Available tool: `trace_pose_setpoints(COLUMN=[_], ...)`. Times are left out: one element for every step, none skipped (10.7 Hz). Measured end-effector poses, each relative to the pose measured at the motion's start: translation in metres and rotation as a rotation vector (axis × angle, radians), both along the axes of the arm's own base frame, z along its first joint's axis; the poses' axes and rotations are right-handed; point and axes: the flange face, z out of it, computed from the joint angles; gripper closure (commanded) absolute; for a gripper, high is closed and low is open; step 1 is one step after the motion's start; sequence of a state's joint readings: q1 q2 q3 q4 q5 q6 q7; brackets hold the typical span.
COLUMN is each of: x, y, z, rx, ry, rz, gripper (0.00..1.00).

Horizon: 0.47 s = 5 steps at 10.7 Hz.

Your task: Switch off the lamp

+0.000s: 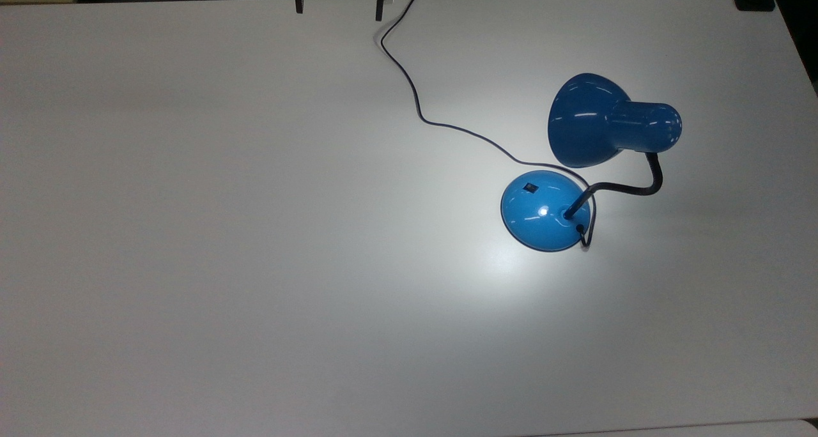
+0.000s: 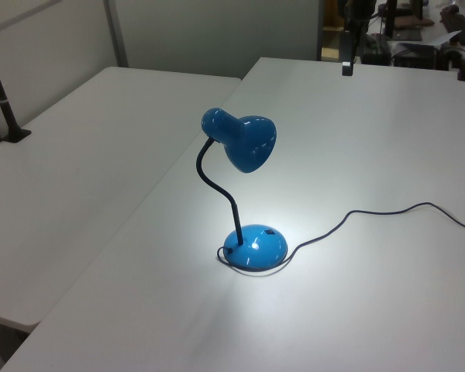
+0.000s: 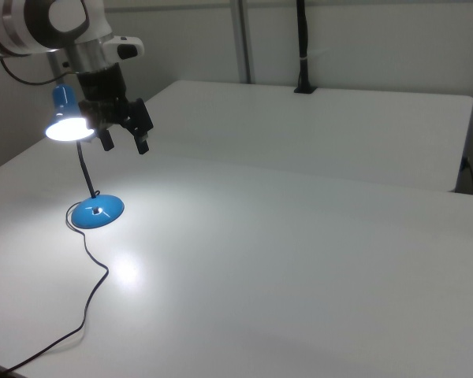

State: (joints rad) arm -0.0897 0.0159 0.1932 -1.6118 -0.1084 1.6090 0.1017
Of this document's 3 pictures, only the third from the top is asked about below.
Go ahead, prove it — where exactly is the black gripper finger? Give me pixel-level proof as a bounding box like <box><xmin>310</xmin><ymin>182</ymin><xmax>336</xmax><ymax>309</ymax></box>
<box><xmin>99</xmin><ymin>126</ymin><xmax>115</xmax><ymax>152</ymax></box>
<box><xmin>121</xmin><ymin>97</ymin><xmax>155</xmax><ymax>156</ymax></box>

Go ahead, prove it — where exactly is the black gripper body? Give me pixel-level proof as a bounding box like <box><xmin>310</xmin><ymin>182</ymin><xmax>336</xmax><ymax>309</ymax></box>
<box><xmin>76</xmin><ymin>62</ymin><xmax>134</xmax><ymax>137</ymax></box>

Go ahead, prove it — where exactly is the wide grey partition post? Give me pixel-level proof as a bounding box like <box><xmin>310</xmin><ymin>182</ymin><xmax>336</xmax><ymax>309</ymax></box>
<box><xmin>229</xmin><ymin>0</ymin><xmax>258</xmax><ymax>85</ymax></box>

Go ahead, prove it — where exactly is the blue gooseneck desk lamp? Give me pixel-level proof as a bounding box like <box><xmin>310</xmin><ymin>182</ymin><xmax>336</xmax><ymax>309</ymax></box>
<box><xmin>44</xmin><ymin>83</ymin><xmax>126</xmax><ymax>231</ymax></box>

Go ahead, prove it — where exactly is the black lamp power cable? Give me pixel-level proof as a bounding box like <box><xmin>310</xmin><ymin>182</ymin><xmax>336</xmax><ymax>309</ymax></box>
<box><xmin>0</xmin><ymin>190</ymin><xmax>110</xmax><ymax>377</ymax></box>

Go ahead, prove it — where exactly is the thin grey partition post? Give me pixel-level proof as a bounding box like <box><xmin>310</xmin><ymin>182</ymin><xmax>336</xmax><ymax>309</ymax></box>
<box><xmin>47</xmin><ymin>50</ymin><xmax>71</xmax><ymax>86</ymax></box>

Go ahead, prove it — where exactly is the black clamped camera pole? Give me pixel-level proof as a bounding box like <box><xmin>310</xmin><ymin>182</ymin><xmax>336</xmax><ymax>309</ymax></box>
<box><xmin>292</xmin><ymin>0</ymin><xmax>318</xmax><ymax>95</ymax></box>

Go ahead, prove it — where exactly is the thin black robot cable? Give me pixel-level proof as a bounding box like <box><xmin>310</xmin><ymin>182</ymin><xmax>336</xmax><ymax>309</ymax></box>
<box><xmin>0</xmin><ymin>56</ymin><xmax>73</xmax><ymax>87</ymax></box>

